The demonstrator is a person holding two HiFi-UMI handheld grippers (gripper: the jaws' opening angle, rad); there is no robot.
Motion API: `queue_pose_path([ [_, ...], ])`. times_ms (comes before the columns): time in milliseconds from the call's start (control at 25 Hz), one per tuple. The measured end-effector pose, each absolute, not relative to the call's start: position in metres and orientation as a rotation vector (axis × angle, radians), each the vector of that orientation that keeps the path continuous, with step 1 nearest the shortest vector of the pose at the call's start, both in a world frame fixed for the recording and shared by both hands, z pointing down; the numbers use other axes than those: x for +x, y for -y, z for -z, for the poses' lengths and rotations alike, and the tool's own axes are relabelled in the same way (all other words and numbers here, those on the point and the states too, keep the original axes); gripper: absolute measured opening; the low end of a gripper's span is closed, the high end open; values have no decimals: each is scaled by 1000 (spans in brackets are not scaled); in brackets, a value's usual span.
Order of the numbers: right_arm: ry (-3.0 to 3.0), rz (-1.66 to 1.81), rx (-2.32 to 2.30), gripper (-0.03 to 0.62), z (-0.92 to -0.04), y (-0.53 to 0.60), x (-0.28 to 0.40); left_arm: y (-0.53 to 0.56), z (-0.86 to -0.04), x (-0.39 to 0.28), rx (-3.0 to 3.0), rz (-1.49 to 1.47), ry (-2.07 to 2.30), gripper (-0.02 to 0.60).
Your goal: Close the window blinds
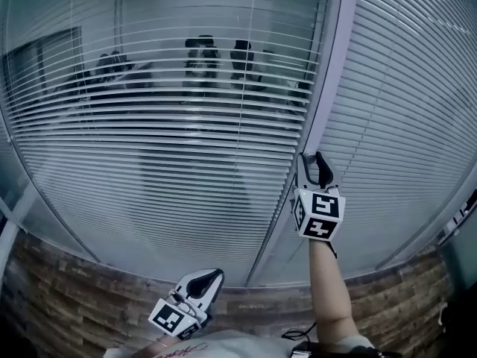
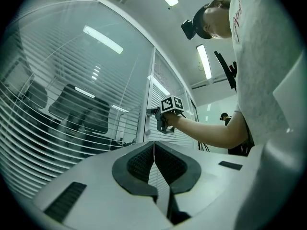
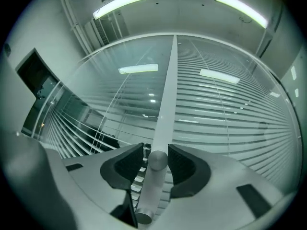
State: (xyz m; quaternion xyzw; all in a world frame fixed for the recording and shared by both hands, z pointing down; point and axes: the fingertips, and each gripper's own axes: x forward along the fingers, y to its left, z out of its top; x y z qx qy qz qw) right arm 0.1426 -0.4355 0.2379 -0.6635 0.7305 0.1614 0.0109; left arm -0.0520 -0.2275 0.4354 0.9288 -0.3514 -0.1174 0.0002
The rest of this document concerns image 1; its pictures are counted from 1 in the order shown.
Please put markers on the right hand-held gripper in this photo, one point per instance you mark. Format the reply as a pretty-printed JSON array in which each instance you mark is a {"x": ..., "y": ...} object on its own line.
[{"x": 319, "y": 215}]

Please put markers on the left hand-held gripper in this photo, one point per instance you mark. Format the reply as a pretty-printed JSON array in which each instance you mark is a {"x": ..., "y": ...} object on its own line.
[{"x": 175, "y": 317}]

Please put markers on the grey blind tilt knob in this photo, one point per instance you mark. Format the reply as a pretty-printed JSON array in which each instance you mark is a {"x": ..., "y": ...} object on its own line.
[{"x": 309, "y": 158}]

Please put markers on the white slatted window blinds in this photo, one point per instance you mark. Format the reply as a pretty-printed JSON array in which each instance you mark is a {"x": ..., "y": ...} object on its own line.
[
  {"x": 402, "y": 125},
  {"x": 156, "y": 155}
]

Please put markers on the person's right forearm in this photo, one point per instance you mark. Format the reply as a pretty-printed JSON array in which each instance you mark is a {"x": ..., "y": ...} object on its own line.
[{"x": 331, "y": 297}]

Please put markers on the person's left forearm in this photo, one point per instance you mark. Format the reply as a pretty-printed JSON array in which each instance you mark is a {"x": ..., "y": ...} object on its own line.
[{"x": 153, "y": 349}]

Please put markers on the person's white shirt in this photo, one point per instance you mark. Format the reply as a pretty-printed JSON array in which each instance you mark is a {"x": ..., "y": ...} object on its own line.
[{"x": 238, "y": 345}]

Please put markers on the brown brick-pattern sill panel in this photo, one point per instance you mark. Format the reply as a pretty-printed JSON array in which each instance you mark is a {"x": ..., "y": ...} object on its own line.
[{"x": 74, "y": 304}]

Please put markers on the grey window frame post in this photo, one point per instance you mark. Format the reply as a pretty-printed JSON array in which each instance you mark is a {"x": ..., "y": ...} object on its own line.
[{"x": 336, "y": 69}]

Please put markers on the dark wall screen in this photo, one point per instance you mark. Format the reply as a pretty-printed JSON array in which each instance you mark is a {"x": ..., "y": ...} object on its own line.
[{"x": 41, "y": 65}]

